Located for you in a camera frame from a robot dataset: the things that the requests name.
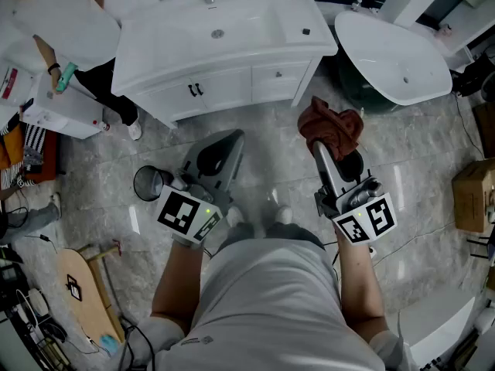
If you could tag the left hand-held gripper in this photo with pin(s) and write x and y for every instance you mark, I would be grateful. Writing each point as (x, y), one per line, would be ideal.
(179, 213)

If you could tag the white box red label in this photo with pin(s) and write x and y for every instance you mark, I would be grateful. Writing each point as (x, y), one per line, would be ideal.
(25, 87)

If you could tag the black wristband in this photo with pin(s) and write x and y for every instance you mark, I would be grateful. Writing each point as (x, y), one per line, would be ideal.
(53, 68)

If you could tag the person's white right shoe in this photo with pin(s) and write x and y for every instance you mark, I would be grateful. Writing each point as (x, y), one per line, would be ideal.
(283, 215)

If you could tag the white power strip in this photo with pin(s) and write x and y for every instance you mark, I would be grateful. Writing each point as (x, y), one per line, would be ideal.
(373, 253)

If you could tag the small pink item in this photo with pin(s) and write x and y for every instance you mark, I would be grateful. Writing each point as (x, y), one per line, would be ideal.
(445, 30)

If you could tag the small brown cardboard box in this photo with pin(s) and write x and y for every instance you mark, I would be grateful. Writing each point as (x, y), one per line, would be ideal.
(488, 130)

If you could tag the person's white shoe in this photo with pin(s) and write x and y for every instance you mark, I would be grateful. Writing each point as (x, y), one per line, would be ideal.
(234, 216)
(283, 215)

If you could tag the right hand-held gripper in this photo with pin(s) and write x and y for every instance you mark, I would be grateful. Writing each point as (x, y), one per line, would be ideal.
(363, 222)

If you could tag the person's white shirt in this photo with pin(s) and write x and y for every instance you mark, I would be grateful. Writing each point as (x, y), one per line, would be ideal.
(270, 303)

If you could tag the white low cabinet unit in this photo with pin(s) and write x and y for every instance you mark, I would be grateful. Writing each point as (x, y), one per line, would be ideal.
(65, 110)

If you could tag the teal handheld bottle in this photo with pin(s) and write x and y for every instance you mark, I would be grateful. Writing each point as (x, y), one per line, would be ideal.
(65, 76)

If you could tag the black phone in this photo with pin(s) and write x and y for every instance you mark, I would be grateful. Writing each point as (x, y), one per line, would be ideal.
(27, 104)

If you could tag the red-brown cloth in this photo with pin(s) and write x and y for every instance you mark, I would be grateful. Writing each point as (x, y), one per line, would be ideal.
(328, 126)

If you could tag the light blue rag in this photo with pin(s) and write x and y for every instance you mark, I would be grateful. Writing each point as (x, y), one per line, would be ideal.
(109, 345)

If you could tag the black mesh waste bin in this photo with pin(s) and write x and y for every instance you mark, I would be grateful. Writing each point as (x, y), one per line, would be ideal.
(149, 184)

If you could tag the white and green bathtub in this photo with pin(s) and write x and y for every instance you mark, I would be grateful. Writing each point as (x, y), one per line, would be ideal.
(386, 52)

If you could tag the striped black white fabric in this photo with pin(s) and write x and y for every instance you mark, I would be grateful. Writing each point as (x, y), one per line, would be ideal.
(35, 137)

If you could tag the person's left forearm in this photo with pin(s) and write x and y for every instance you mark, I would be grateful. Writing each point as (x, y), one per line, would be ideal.
(174, 284)

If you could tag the light wooden table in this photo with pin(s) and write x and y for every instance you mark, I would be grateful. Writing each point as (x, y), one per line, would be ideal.
(89, 303)

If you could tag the white spray can red cap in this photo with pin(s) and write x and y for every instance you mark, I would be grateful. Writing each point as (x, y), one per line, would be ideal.
(100, 125)

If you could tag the white fabric glove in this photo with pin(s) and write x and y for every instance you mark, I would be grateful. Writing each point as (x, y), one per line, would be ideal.
(187, 242)

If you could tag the red hooked tool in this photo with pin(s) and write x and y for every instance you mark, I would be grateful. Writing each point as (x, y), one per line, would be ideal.
(117, 247)

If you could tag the large brown cardboard box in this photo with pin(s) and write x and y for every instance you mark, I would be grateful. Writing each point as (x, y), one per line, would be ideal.
(472, 195)

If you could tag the person's right forearm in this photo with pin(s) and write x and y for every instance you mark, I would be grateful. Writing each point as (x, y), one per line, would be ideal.
(359, 284)

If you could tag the white vanity cabinet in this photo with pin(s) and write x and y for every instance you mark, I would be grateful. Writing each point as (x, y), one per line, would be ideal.
(228, 88)

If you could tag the person's dark trousers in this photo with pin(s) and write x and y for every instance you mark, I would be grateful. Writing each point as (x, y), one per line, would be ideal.
(294, 232)

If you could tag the person's white left shoe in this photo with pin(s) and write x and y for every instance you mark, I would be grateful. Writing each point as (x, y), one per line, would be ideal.
(234, 216)

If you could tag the black office chair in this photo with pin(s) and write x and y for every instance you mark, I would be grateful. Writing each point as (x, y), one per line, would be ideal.
(475, 75)

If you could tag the chrome sink drain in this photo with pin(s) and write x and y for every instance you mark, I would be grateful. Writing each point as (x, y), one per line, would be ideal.
(217, 34)

